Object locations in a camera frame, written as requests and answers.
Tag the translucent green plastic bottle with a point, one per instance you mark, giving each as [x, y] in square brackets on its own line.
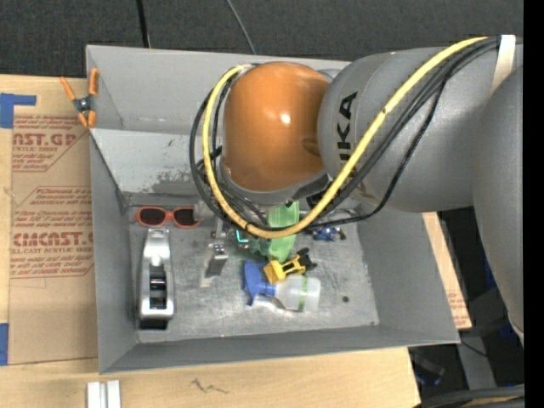
[282, 245]

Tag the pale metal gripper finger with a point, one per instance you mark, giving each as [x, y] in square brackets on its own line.
[216, 264]
[218, 228]

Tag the red sunglasses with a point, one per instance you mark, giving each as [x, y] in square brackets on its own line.
[149, 216]

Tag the grey metal bin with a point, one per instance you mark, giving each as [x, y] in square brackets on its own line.
[212, 313]

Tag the yellow and black toy vehicle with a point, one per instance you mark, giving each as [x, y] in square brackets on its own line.
[280, 268]

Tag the clear spray bottle blue nozzle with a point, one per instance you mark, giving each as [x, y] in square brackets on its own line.
[297, 293]

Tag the silver and black stapler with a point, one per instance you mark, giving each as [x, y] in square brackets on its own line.
[157, 253]

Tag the small blue toy figure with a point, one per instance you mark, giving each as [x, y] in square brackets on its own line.
[327, 233]

